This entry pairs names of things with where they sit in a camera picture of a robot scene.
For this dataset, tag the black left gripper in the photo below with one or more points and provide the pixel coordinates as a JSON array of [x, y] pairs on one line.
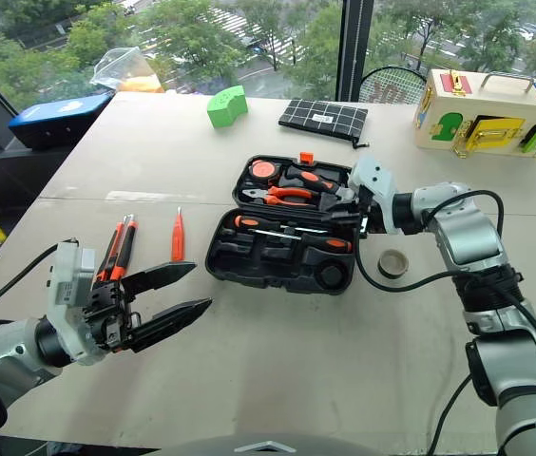
[[106, 313]]

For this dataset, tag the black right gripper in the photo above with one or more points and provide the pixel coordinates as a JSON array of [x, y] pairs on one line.
[[366, 209]]

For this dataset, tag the orange tool case latch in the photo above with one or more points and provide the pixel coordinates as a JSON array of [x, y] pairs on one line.
[[306, 157]]

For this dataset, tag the black plastic tool case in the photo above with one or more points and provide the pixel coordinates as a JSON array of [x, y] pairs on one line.
[[268, 266]]

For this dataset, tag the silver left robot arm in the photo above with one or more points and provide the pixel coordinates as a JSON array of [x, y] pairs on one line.
[[6, 354]]

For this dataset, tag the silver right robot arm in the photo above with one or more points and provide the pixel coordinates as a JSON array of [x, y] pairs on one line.
[[472, 237]]

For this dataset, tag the black electrical tape roll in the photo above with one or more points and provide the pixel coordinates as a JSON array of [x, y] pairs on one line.
[[384, 266]]

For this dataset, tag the orange black tape measure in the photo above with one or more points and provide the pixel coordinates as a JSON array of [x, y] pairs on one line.
[[263, 171]]

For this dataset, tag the black white grid pouch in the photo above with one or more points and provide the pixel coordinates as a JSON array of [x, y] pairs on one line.
[[325, 116]]

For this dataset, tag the badminton racket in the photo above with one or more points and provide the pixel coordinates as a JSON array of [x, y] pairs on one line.
[[391, 85]]

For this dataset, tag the green curved foam block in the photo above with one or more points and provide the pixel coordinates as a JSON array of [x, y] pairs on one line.
[[225, 107]]

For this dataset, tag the black window pillar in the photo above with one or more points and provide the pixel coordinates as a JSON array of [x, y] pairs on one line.
[[356, 47]]

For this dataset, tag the wooden latch puzzle box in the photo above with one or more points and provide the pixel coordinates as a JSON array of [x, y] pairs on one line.
[[482, 107]]

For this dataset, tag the blue black box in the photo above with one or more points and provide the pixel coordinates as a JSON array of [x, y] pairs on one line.
[[59, 119]]

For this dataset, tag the clear plastic bag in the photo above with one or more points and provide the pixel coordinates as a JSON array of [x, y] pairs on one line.
[[116, 66]]

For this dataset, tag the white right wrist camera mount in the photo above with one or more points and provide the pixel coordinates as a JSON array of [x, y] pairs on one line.
[[372, 173]]

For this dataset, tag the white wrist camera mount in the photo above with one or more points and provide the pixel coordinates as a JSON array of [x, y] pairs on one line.
[[66, 280], [372, 173]]

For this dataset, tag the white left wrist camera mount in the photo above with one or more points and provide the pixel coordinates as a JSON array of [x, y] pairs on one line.
[[66, 280]]

